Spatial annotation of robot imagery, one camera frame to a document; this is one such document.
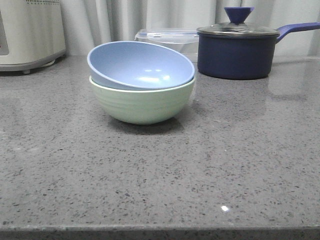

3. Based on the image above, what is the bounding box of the light blue bowl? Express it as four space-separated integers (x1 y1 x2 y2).
87 41 195 91

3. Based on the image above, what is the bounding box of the light green bowl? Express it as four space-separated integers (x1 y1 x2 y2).
89 77 196 125

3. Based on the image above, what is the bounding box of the grey white curtain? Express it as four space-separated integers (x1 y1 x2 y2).
60 0 320 55

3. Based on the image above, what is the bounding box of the dark blue saucepan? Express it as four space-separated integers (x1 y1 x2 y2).
197 22 320 80

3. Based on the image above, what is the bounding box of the clear plastic food container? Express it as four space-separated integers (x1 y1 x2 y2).
134 28 199 63

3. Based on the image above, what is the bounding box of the glass lid with blue knob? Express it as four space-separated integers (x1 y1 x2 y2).
197 6 280 37

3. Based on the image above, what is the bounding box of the cream white kitchen appliance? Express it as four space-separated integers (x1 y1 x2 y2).
0 0 66 74

